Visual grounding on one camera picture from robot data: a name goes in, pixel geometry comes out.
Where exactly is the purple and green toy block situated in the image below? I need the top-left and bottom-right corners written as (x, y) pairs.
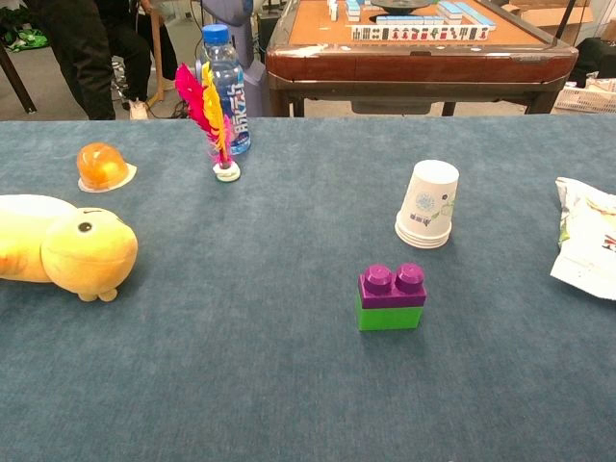
top-left (358, 262), bottom-right (427, 310)

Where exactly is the green building block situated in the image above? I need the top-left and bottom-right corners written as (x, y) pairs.
top-left (355, 294), bottom-right (424, 333)

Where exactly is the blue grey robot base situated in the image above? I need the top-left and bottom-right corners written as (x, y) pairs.
top-left (200, 0), bottom-right (267, 118)

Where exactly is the white paper cup stack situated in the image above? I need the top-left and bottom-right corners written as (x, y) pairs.
top-left (394, 159), bottom-right (460, 250)

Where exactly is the blue table cloth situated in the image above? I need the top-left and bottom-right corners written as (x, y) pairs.
top-left (0, 114), bottom-right (616, 462)

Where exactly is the pink yellow feather shuttlecock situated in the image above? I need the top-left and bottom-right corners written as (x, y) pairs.
top-left (174, 61), bottom-right (241, 183)

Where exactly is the blue water bottle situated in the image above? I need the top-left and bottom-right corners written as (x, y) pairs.
top-left (194, 23), bottom-right (252, 156)

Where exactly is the brown mahjong table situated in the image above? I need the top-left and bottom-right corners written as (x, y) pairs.
top-left (265, 0), bottom-right (579, 118)

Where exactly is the orange jelly cup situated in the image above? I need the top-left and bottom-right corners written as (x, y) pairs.
top-left (76, 141), bottom-right (139, 193)

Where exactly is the yellow plush duck toy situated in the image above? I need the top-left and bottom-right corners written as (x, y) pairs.
top-left (0, 193), bottom-right (140, 303)

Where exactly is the face-up mahjong tile row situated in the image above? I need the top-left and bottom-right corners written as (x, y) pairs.
top-left (350, 24), bottom-right (497, 42)

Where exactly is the white snack bag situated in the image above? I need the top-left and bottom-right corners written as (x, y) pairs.
top-left (550, 176), bottom-right (616, 301)

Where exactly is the person in black trousers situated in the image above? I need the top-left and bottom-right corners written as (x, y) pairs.
top-left (23, 0), bottom-right (153, 121)

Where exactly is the white plastic basket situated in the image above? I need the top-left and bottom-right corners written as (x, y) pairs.
top-left (552, 85), bottom-right (616, 115)

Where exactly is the blue-backed mahjong tile wall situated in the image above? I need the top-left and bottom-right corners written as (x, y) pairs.
top-left (435, 1), bottom-right (488, 26)
top-left (375, 14), bottom-right (437, 26)

